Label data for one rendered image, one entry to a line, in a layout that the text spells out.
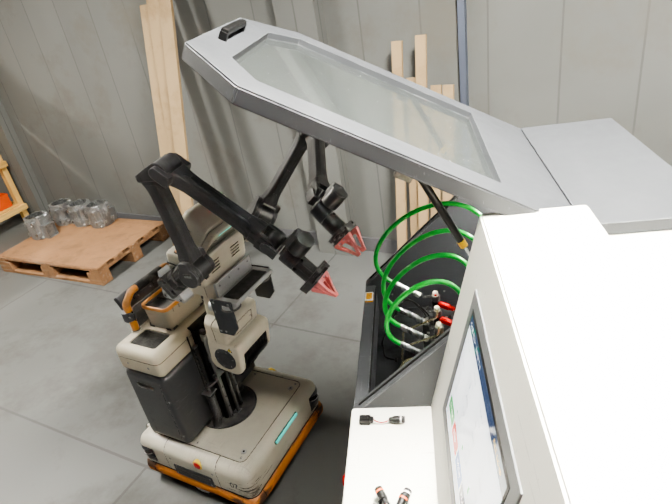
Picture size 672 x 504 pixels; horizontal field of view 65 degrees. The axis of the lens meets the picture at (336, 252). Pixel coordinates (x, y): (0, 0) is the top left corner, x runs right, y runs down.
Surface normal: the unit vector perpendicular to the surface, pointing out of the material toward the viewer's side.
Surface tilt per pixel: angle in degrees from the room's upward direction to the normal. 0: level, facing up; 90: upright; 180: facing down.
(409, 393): 90
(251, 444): 0
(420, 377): 90
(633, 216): 0
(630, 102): 90
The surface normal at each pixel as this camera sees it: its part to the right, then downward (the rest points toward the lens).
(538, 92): -0.44, 0.50
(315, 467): -0.15, -0.86
